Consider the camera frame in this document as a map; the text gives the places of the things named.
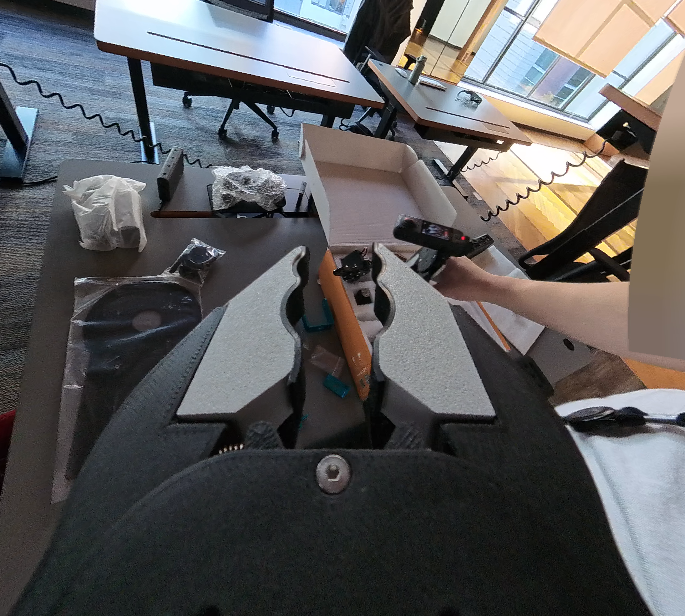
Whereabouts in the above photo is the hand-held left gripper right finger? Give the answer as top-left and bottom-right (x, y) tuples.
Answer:
(368, 243), (497, 450)

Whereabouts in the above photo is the person's right hand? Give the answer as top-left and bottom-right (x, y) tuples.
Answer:
(435, 256), (501, 302)

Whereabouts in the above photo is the black desk power box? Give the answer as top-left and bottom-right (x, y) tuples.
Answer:
(156, 147), (185, 202)

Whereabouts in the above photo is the person's right forearm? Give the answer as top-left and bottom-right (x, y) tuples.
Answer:
(489, 274), (632, 357)

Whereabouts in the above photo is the office chair with black jacket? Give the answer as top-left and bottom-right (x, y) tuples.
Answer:
(342, 0), (414, 138)

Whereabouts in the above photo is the small bag with black part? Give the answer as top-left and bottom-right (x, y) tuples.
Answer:
(168, 238), (227, 285)

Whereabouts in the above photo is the black servo motor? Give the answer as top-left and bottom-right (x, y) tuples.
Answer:
(333, 249), (372, 283)

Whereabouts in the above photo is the black coiled cable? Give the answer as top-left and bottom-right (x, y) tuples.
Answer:
(460, 139), (613, 223)
(0, 62), (215, 170)

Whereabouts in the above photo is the person's white t-shirt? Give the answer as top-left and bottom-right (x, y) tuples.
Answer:
(555, 388), (685, 616)

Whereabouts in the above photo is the white cardboard box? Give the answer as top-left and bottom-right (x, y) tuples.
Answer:
(299, 123), (547, 402)

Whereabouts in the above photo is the white plastic bag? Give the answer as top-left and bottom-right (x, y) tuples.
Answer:
(63, 174), (148, 253)

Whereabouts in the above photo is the bubble wrap package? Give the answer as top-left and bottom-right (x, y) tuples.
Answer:
(210, 166), (288, 212)

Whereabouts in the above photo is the black mesh office chair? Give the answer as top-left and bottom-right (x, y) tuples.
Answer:
(182, 0), (285, 142)

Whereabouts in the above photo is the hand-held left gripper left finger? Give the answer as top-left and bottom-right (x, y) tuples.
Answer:
(177, 246), (311, 450)

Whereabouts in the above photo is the clear bag with black disc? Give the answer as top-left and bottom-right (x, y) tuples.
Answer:
(51, 275), (205, 504)

